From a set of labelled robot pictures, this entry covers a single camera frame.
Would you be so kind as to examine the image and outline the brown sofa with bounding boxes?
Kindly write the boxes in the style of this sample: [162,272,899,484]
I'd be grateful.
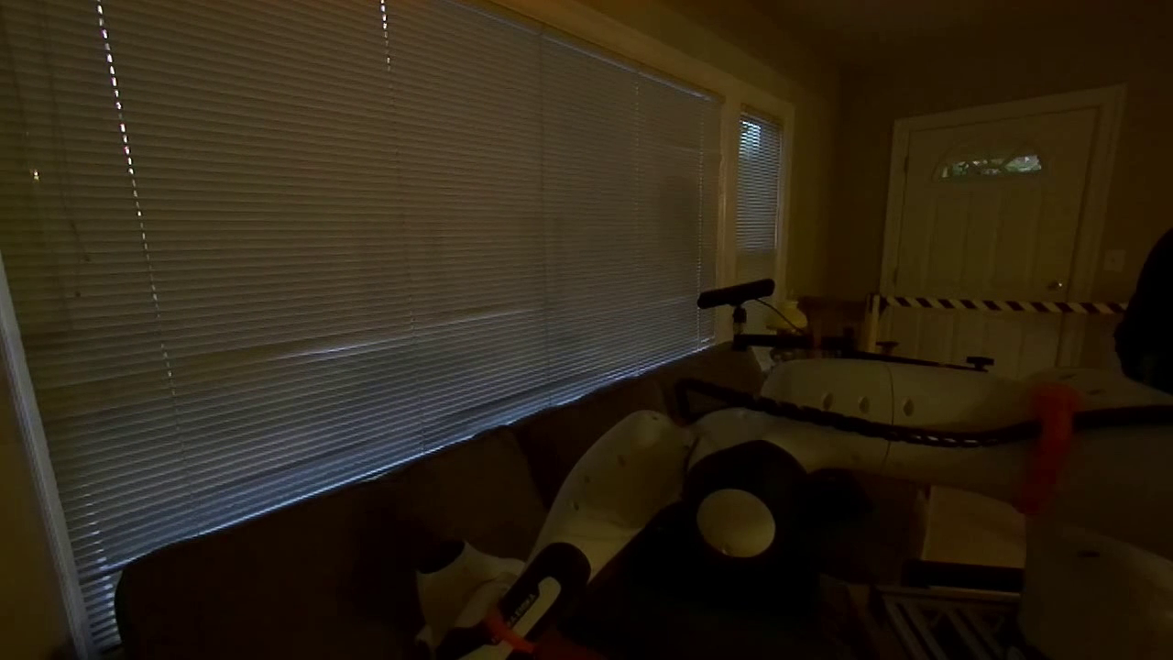
[112,364,931,660]

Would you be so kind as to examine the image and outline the small side window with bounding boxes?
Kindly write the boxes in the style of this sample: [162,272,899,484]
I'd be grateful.
[731,111,783,263]

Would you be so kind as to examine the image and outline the window blinds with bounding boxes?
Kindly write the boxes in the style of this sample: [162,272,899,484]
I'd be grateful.
[0,0,727,653]

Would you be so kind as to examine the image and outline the black and yellow caution tape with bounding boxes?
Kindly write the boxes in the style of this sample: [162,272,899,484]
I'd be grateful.
[875,288,1134,321]

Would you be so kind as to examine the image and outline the white entrance door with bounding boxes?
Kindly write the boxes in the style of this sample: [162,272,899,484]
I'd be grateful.
[875,84,1134,380]

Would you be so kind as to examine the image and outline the metal robot stand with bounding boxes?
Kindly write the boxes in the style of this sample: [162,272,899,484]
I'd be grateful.
[838,571,1042,660]

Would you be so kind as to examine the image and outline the person in dark clothing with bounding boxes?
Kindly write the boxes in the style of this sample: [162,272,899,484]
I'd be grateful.
[1114,226,1173,397]

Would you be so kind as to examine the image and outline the narrow orange strap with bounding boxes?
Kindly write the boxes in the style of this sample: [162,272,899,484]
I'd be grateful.
[480,607,580,660]

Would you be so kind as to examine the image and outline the wide orange strap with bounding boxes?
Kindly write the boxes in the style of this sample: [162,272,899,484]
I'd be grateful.
[1018,380,1085,518]

